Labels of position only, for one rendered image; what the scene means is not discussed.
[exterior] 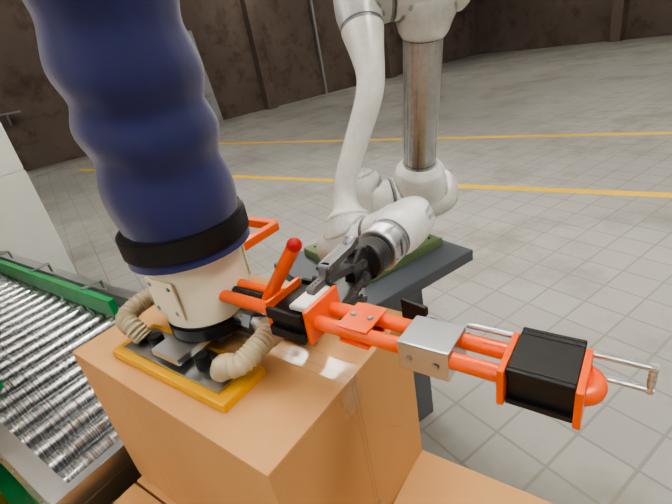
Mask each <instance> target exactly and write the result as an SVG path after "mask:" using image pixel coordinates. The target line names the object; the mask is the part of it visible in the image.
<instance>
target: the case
mask: <svg viewBox="0 0 672 504"><path fill-rule="evenodd" d="M340 338H341V337H340V336H337V335H334V334H330V333H327V332H326V333H325V334H324V335H323V336H322V337H321V338H320V339H319V340H318V341H317V342H316V343H315V344H314V345H310V344H309V340H308V337H307V341H308V343H307V344H306V345H303V344H300V343H297V342H294V341H291V340H288V339H285V338H284V339H283V340H282V341H281V342H280V343H279V344H278V345H277V346H276V347H273V348H272V349H271V351H270V352H269V353H268V355H266V356H265V358H264V359H262V361H261V362H260V363H257V364H258V365H261V366H263V367H264V368H265V371H266V375H265V376H264V377H263V378H262V379H261V380H260V381H259V382H258V383H257V384H256V385H255V386H254V387H253V388H252V389H251V390H250V391H249V392H248V393H247V394H246V395H244V396H243V397H242V398H241V399H240V400H239V401H238V402H237V403H236V404H235V405H234V406H233V407H232V408H231V409H230V410H229V411H228V412H227V413H223V412H221V411H219V410H217V409H215V408H213V407H211V406H209V405H207V404H205V403H204V402H202V401H200V400H198V399H196V398H194V397H192V396H190V395H188V394H186V393H184V392H182V391H180V390H178V389H177V388H175V387H173V386H171V385H169V384H167V383H165V382H163V381H161V380H159V379H157V378H155V377H153V376H151V375H150V374H148V373H146V372H144V371H142V370H140V369H138V368H136V367H134V366H132V365H130V364H128V363H126V362H124V361H123V360H121V359H119V358H117V357H115V356H114V354H113V349H114V348H116V347H118V346H119V345H121V344H122V343H124V342H125V341H127V340H128V339H130V338H127V335H124V333H122V332H121V331H119V329H118V328H117V326H116V325H115V326H113V327H111V328H110V329H108V330H106V331H105V332H103V333H101V334H100V335H98V336H96V337H95V338H93V339H92V340H90V341H88V342H87V343H85V344H83V345H82V346H80V347H78V348H77V349H75V350H73V351H72V353H73V355H74V357H75V359H76V361H77V362H78V364H79V366H80V368H81V369H82V371H83V373H84V375H85V377H86V378H87V380H88V382H89V384H90V386H91V387H92V389H93V391H94V393H95V394H96V396H97V398H98V400H99V402H100V403H101V405H102V407H103V409H104V410H105V412H106V414H107V416H108V418H109V419H110V421H111V423H112V425H113V426H114V428H115V430H116V432H117V434H118V435H119V437H120V439H121V441H122V443H123V444H124V446H125V448H126V450H127V451H128V453H129V455H130V457H131V459H132V460H133V462H134V464H135V466H136V467H137V469H138V471H139V473H140V474H141V475H143V476H144V477H145V478H146V479H147V480H149V481H150V482H151V483H152V484H153V485H155V486H156V487H157V488H158V489H159V490H161V491H162V492H163V493H164V494H165V495H167V496H168V497H169V498H170V499H171V500H172V501H174V502H175V503H176V504H392V502H393V500H394V499H395V497H396V495H397V493H398V492H399V490H400V488H401V487H402V485H403V483H404V481H405V480H406V478H407V476H408V474H409V473H410V471H411V469H412V467H413V466H414V464H415V462H416V460H417V459H418V457H419V455H420V453H421V452H422V443H421V435H420V426H419V417H418V408H417V399H416V390H415V382H414V373H413V371H411V370H408V369H405V368H402V367H400V363H399V355H398V353H394V352H391V351H388V350H384V349H381V348H377V347H374V346H372V347H371V348H370V349H369V350H366V349H363V348H360V347H356V346H353V345H350V344H347V343H343V342H340V341H339V339H340Z"/></svg>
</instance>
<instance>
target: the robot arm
mask: <svg viewBox="0 0 672 504"><path fill-rule="evenodd" d="M469 2H470V0H333V4H334V11H335V17H336V21H337V24H338V26H339V30H340V33H341V36H342V39H343V42H344V44H345V46H346V49H347V51H348V53H349V56H350V58H351V61H352V64H353V66H354V69H355V73H356V83H357V85H356V95H355V100H354V105H353V109H352V112H351V116H350V120H349V124H348V127H347V131H346V135H345V138H344V142H343V146H342V149H341V153H340V157H339V161H338V164H337V168H336V173H335V177H334V184H333V209H332V212H331V214H330V215H329V217H328V218H327V224H326V228H325V230H324V232H323V233H322V234H321V236H320V237H319V239H318V242H317V246H316V249H317V254H318V256H319V258H320V260H321V261H320V262H319V263H318V264H317V266H316V270H317V271H318V275H313V276H312V281H313V282H312V283H311V284H310V285H308V286H307V288H306V292H305V293H303V294H302V295H301V296H300V297H299V298H297V299H296V300H295V301H294V302H293V303H291V304H290V305H289V307H290V309H291V310H295V311H299V312H303V311H304V310H305V309H307V308H308V307H309V306H310V305H311V304H312V303H313V302H314V301H316V300H317V299H318V298H319V297H320V296H321V295H322V294H323V293H325V292H326V291H327V290H328V289H329V288H330V286H328V285H330V284H331V283H334V282H336V281H337V280H339V279H341V278H343V277H344V276H346V277H345V278H344V279H343V280H342V282H341V286H340V288H339V289H338V294H339V299H340V302H341V303H346V304H350V305H354V306H355V305H356V304H357V303H358V302H361V303H365V302H367V300H368V296H366V295H364V293H365V287H367V286H368V284H369V282H370V280H372V279H374V278H376V277H378V276H380V275H381V274H382V273H383V272H384V271H387V270H390V269H392V268H393V267H394V266H395V265H396V264H397V263H398V262H399V261H400V260H401V259H403V258H404V257H405V255H407V254H410V253H411V252H413V251H414V250H415V249H417V248H418V247H419V246H420V245H421V244H422V243H423V242H424V241H425V239H426V238H427V237H428V235H429V234H430V232H431V230H432V227H433V225H434V221H435V217H438V216H440V215H442V214H444V213H446V212H448V211H449V210H451V209H452V208H453V207H454V205H455V204H456V203H457V201H458V196H459V188H458V183H457V181H456V179H455V177H454V175H453V174H452V173H451V172H449V171H448V170H445V169H444V165H443V164H442V162H441V161H440V160H439V159H438V158H436V154H437V137H438V119H439V102H440V92H441V75H442V58H443V41H444V37H445V36H446V34H447V33H448V31H449V29H450V27H451V23H452V21H453V19H454V17H455V14H456V12H459V11H461V10H463V9H464V8H465V7H466V6H467V4H468V3H469ZM389 22H395V23H396V26H397V30H398V33H399V35H400V36H401V38H402V39H403V159H402V160H401V161H400V162H399V163H398V165H397V167H396V171H395V174H394V178H389V179H383V178H381V176H380V174H379V173H378V172H376V171H375V170H373V169H369V168H361V165H362V162H363V159H364V156H365V153H366V150H367V147H368V144H369V141H370V138H371V135H372V132H373V129H374V126H375V123H376V120H377V116H378V113H379V110H380V106H381V102H382V98H383V92H384V85H385V57H384V24H386V23H389ZM327 284H328V285H327Z"/></svg>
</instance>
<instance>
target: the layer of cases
mask: <svg viewBox="0 0 672 504"><path fill-rule="evenodd" d="M137 482H138V484H139V485H137V484H136V483H134V484H133V485H132V486H131V487H130V488H128V489H127V490H126V491H125V492H124V493H123V494H122V495H121V496H120V497H119V498H118V499H117V500H116V501H115V502H114V503H113V504H176V503H175V502H174V501H172V500H171V499H170V498H169V497H168V496H167V495H165V494H164V493H163V492H162V491H161V490H159V489H158V488H157V487H156V486H155V485H153V484H152V483H151V482H150V481H149V480H147V479H146V478H145V477H144V476H143V475H142V476H141V477H140V478H139V479H138V480H137ZM392 504H553V503H551V502H549V501H546V500H544V499H541V498H539V497H536V496H534V495H531V494H529V493H527V492H524V491H522V490H519V489H517V488H514V487H512V486H509V485H507V484H505V483H502V482H500V481H497V480H495V479H492V478H490V477H487V476H485V475H483V474H480V473H478V472H475V471H473V470H470V469H468V468H465V467H463V466H461V465H458V464H456V463H453V462H451V461H448V460H446V459H443V458H441V457H439V456H436V455H434V454H431V453H429V452H426V451H424V450H422V452H421V453H420V455H419V457H418V459H417V460H416V462H415V464H414V466H413V467H412V469H411V471H410V473H409V474H408V476H407V478H406V480H405V481H404V483H403V485H402V487H401V488H400V490H399V492H398V493H397V495H396V497H395V499H394V500H393V502H392Z"/></svg>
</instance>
